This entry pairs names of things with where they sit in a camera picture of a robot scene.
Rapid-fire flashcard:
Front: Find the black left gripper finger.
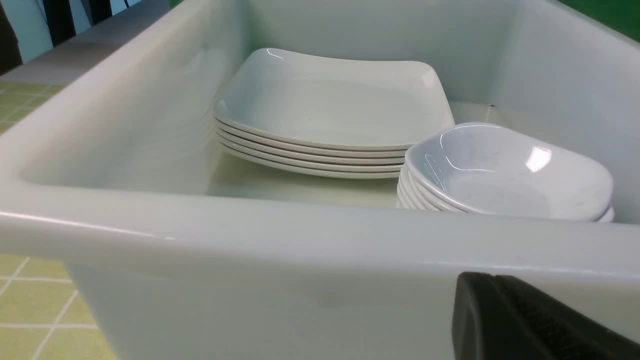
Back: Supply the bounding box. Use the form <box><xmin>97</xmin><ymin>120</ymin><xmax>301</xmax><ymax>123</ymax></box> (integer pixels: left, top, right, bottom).
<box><xmin>452</xmin><ymin>272</ymin><xmax>640</xmax><ymax>360</ymax></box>

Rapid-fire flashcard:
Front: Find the green backdrop cloth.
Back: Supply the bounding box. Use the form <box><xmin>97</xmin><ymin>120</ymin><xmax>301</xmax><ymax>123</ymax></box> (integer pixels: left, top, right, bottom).
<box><xmin>560</xmin><ymin>0</ymin><xmax>640</xmax><ymax>43</ymax></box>

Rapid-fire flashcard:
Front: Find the stack of white small bowls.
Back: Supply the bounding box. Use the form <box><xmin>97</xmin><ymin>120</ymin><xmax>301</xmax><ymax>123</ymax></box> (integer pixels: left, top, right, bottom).
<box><xmin>395</xmin><ymin>122</ymin><xmax>615</xmax><ymax>223</ymax></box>

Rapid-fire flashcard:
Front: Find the stack of white square plates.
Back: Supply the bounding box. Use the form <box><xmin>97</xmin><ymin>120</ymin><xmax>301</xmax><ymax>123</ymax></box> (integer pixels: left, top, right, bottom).
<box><xmin>214</xmin><ymin>48</ymin><xmax>455</xmax><ymax>180</ymax></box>

